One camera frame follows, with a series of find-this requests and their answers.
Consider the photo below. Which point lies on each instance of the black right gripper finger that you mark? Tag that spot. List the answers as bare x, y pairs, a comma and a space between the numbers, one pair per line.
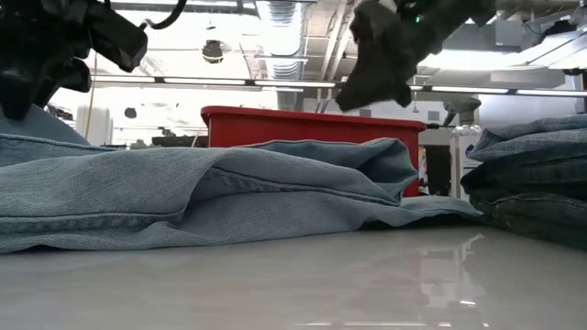
371, 91

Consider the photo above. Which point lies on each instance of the light blue jeans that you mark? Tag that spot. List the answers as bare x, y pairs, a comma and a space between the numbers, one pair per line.
206, 197

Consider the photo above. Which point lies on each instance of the dark navy garment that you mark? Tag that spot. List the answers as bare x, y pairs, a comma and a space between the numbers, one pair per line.
532, 206

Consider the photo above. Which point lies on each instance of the red plastic laundry bin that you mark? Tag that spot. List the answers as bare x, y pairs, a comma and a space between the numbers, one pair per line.
298, 126

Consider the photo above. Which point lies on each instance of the white round column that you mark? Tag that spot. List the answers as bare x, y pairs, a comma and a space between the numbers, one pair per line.
98, 124

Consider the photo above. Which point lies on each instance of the clear spray bottle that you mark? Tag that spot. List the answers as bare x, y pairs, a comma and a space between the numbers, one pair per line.
463, 119

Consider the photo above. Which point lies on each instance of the long ceiling light strip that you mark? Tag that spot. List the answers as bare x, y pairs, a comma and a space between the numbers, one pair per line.
206, 81

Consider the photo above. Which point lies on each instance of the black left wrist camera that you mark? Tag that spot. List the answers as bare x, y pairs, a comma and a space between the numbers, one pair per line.
117, 39

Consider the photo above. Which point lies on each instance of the silver ventilation duct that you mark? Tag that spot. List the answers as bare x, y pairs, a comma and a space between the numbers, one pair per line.
284, 41

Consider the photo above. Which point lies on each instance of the black ceiling dome camera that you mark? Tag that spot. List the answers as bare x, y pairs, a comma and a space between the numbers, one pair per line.
212, 51
130, 112

